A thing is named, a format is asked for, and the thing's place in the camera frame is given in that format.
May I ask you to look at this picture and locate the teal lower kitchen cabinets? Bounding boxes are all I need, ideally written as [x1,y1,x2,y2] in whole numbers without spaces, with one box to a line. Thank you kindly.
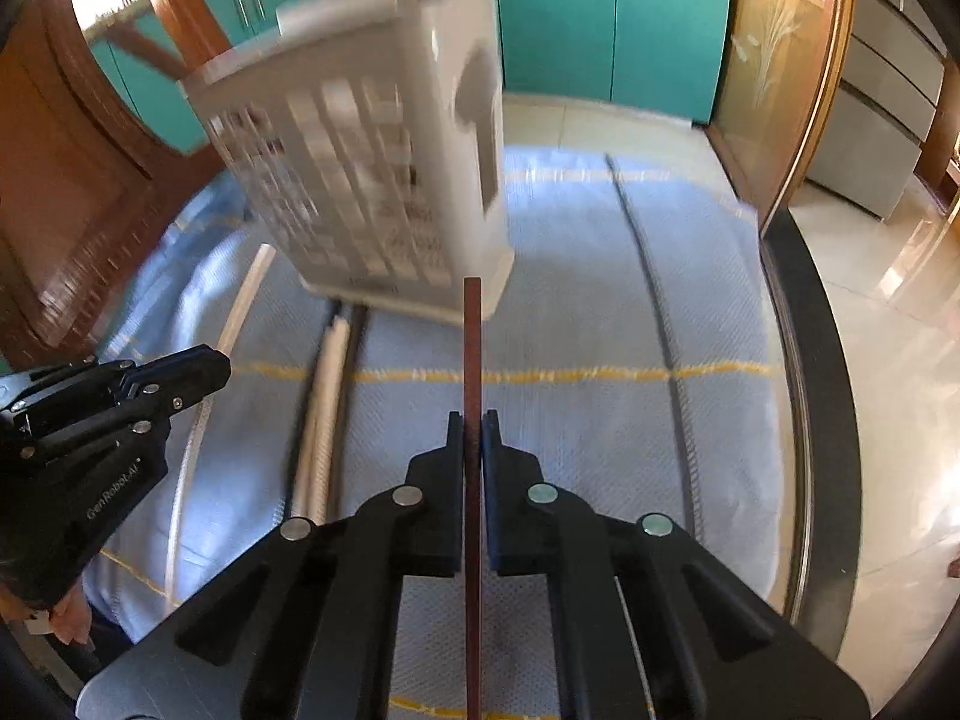
[90,0,737,125]

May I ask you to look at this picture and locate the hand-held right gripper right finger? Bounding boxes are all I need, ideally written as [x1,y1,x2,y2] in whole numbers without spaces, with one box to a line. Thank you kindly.
[484,410,779,720]

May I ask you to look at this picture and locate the person's left hand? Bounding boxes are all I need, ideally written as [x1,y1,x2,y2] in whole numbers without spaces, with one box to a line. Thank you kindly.
[45,585,95,647]

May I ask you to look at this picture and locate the silver refrigerator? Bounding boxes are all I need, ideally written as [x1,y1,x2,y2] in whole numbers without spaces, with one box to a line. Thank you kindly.
[806,0,960,223]

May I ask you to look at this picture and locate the blue striped tablecloth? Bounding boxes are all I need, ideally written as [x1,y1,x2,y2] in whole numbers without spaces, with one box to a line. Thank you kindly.
[79,146,785,720]

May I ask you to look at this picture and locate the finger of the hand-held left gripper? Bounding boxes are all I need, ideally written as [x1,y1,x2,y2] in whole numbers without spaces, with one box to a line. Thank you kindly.
[0,358,137,430]
[13,343,233,467]

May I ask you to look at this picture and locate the wood framed glass door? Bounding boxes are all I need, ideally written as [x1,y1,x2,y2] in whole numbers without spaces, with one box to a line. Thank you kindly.
[705,0,857,230]

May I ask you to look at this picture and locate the row of mixed chopsticks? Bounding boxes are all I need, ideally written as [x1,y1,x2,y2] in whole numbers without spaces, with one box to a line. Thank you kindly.
[165,244,372,605]

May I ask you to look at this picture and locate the white plastic utensil basket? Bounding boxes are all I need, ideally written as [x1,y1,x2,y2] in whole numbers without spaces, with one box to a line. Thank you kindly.
[180,0,517,322]

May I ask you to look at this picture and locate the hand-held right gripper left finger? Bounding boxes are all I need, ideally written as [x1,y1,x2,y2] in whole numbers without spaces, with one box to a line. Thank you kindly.
[135,411,466,720]

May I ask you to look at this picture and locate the single brown chopstick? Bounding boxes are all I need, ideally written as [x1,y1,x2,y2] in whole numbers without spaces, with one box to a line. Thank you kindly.
[463,277,485,720]

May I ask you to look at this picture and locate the carved wooden chair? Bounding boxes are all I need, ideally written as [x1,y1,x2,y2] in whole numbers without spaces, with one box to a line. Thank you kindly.
[0,0,248,373]

